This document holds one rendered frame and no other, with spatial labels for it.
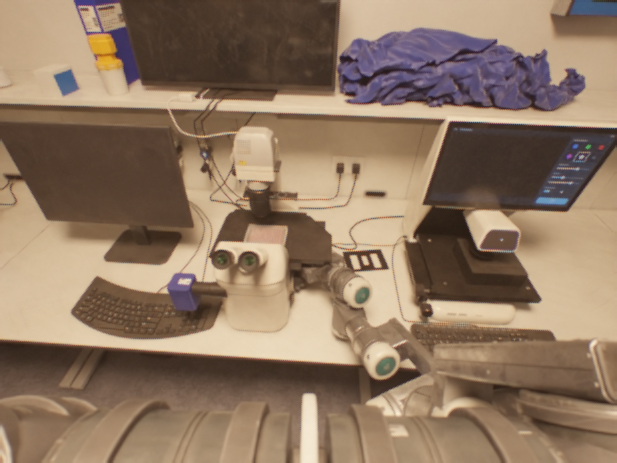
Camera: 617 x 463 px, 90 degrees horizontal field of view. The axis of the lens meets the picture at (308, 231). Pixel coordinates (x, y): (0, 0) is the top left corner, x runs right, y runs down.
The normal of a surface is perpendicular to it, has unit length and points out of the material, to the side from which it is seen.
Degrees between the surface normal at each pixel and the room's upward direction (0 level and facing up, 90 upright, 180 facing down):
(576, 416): 64
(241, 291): 90
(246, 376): 0
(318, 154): 90
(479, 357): 87
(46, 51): 90
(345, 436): 32
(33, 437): 49
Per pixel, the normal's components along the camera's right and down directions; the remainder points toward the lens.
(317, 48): -0.06, 0.58
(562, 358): -1.00, -0.04
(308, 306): 0.01, -0.77
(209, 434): 0.02, -0.99
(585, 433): -0.86, -0.20
